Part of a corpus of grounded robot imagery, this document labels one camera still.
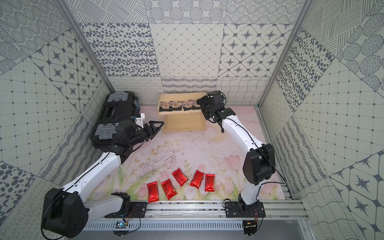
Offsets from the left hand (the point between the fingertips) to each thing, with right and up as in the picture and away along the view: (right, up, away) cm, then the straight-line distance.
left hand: (161, 122), depth 77 cm
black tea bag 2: (+6, +10, +16) cm, 20 cm away
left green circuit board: (-19, -50, -5) cm, 54 cm away
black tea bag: (-1, +9, +14) cm, 17 cm away
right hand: (+20, +9, +8) cm, 23 cm away
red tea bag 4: (+19, -32, +5) cm, 37 cm away
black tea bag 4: (+18, +10, +16) cm, 26 cm away
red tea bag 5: (+26, -34, +5) cm, 43 cm away
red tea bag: (-5, -37, +1) cm, 38 cm away
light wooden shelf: (+7, 0, +35) cm, 36 cm away
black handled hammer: (+37, -6, +28) cm, 47 cm away
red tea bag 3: (+9, -31, +6) cm, 33 cm away
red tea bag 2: (+4, -36, +2) cm, 36 cm away
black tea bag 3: (+12, +11, +16) cm, 23 cm away
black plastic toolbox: (-34, +10, +20) cm, 41 cm away
